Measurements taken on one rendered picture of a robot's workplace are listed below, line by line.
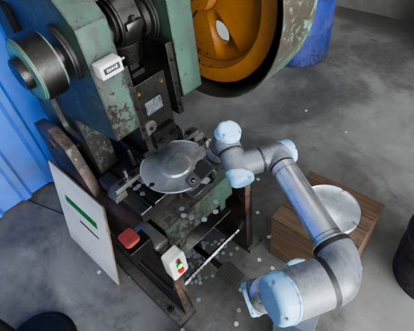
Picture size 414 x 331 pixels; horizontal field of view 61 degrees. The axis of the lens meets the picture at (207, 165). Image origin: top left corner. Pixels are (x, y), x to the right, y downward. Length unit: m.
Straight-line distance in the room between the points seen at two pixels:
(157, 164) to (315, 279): 0.84
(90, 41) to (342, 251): 0.80
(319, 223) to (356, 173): 1.60
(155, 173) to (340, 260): 0.82
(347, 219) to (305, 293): 1.00
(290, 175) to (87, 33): 0.65
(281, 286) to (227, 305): 1.14
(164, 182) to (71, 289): 1.03
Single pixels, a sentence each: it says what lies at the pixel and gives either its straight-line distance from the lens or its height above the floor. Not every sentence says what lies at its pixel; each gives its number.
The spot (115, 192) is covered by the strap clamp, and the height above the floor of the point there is 0.75.
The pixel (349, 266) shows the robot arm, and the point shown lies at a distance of 0.86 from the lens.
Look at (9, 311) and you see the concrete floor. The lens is 2.31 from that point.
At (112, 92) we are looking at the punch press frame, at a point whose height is 1.22.
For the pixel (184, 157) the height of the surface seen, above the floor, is 0.79.
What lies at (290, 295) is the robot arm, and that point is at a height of 1.05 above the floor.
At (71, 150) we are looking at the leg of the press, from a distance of 1.59.
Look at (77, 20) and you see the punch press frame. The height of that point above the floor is 1.44.
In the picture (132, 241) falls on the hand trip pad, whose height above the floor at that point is 0.76.
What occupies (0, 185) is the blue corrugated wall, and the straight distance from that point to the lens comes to 2.61.
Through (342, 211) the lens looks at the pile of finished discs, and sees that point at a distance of 1.80.
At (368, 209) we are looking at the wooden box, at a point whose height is 0.35.
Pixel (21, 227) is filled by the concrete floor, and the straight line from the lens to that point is 2.60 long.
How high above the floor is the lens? 1.79
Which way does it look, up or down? 46 degrees down
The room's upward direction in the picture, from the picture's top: 9 degrees counter-clockwise
